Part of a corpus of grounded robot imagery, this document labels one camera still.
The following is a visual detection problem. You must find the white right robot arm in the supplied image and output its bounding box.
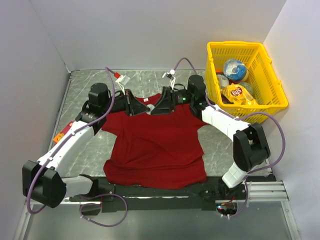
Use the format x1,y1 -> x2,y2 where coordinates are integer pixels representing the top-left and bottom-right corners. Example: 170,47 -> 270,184
150,72 -> 271,200

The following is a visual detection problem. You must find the pink orange sponge box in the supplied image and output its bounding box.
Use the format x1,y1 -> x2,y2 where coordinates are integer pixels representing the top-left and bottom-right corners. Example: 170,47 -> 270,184
53,121 -> 74,144

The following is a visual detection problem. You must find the yellow Lays chips bag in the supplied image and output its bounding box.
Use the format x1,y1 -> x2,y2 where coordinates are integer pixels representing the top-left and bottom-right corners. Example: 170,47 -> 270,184
220,84 -> 258,106

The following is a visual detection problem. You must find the green melon ball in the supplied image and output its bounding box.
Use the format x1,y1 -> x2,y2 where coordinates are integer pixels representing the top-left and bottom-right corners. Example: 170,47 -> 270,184
239,82 -> 255,97

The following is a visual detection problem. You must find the yellow plastic basket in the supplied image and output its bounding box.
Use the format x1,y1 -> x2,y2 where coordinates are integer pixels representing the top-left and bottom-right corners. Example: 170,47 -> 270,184
205,41 -> 289,117

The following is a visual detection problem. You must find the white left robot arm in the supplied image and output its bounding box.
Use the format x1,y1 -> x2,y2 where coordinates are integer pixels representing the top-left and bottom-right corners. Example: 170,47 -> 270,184
22,83 -> 150,208

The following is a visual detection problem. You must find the white cup in basket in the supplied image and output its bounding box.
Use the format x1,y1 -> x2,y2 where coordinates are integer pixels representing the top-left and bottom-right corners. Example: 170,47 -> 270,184
216,74 -> 230,89

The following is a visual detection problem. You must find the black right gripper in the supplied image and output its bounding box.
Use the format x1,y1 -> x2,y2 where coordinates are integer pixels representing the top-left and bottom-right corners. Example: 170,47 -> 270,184
150,86 -> 195,116

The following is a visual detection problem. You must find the red t-shirt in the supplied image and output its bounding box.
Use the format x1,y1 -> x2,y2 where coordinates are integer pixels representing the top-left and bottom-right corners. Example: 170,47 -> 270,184
101,104 -> 207,189

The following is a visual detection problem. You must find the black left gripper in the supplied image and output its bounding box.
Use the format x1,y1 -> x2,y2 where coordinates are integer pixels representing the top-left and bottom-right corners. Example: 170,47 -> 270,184
101,89 -> 150,117

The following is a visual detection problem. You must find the blue white globe ball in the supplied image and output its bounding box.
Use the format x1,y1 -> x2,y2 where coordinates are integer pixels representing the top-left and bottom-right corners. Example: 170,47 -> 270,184
223,58 -> 249,83

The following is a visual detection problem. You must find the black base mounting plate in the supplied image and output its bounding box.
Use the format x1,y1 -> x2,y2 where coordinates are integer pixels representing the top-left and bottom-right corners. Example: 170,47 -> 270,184
67,176 -> 276,213

